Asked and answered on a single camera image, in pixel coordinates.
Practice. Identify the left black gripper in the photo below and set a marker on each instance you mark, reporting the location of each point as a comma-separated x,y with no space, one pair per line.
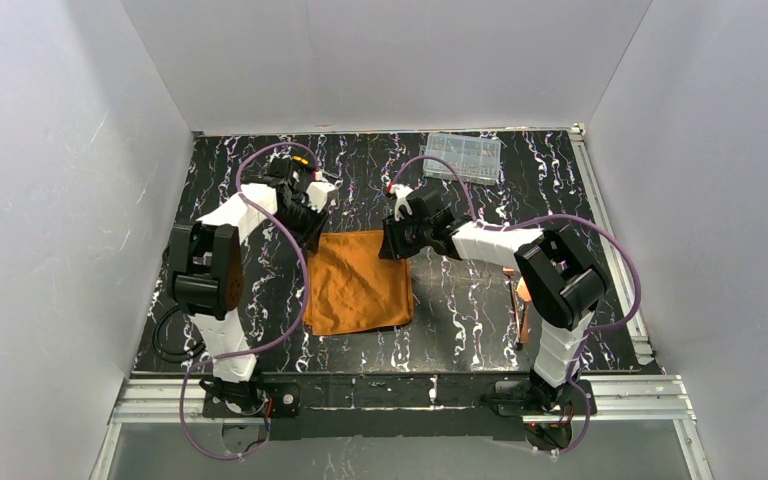
311,229

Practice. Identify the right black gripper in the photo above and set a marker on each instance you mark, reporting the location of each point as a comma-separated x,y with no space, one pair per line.
393,240

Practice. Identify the orange cloth napkin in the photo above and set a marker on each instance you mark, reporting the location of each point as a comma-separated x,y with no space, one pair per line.
353,290

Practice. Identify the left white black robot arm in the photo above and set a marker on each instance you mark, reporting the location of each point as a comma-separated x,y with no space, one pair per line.
205,274

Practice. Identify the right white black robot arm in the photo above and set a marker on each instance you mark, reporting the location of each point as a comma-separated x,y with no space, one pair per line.
564,280

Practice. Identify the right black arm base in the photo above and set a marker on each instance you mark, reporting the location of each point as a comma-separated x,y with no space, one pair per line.
510,398

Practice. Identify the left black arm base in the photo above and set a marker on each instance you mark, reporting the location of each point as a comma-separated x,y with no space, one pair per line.
255,398

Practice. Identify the clear plastic parts box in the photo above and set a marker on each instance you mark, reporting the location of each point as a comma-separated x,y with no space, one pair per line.
476,159

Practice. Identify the copper fork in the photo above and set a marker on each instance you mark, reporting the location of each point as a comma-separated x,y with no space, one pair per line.
512,283

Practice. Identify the copper cake server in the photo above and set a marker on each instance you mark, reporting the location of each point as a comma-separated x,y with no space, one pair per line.
525,296

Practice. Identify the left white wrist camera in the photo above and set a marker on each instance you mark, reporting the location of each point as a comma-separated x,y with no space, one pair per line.
320,193

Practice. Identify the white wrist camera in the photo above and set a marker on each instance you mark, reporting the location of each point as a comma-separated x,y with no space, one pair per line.
320,193
400,193

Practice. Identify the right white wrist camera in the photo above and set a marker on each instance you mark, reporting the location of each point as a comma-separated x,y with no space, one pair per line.
400,193

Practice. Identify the aluminium frame rail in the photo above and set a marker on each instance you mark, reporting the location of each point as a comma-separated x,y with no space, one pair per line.
390,405

